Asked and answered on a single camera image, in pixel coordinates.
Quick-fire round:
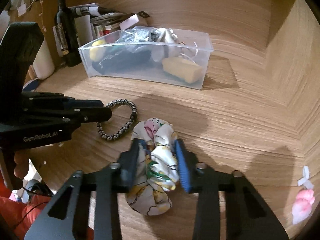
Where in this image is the beige ceramic mug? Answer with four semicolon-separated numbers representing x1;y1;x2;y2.
28;40;55;80

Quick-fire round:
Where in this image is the small white cardboard box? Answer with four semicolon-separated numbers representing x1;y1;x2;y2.
119;14;148;30

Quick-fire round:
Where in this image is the white cloth pouch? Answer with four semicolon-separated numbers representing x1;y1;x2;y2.
150;28;181;62

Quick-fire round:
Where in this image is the black white braided bracelet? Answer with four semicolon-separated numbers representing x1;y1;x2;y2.
96;99;138;142

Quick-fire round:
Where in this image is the stack of newspapers and books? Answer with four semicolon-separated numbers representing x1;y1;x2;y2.
68;3;151;46

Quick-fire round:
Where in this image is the orange sleeve forearm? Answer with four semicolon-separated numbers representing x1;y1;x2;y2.
0;179;94;240

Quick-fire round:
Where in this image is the dark wine bottle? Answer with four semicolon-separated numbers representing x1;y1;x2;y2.
54;0;81;67

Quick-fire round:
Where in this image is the clear plastic storage bin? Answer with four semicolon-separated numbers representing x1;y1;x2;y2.
79;27;214;89

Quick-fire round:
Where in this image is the person's left hand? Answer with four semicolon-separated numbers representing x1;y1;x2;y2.
14;150;30;179

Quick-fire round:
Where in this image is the pink plush toy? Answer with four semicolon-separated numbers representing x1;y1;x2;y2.
292;189;315;225

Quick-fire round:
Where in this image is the yellow sponge block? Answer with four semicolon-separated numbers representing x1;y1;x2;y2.
162;57;203;84

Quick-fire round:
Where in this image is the floral fabric scrunchie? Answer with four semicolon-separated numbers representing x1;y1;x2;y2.
125;118;180;216

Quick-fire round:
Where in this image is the crumpled clear plastic bag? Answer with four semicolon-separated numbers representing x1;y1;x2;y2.
104;26;154;60

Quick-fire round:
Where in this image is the yellow soft ball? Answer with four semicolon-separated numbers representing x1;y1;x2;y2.
89;40;106;62

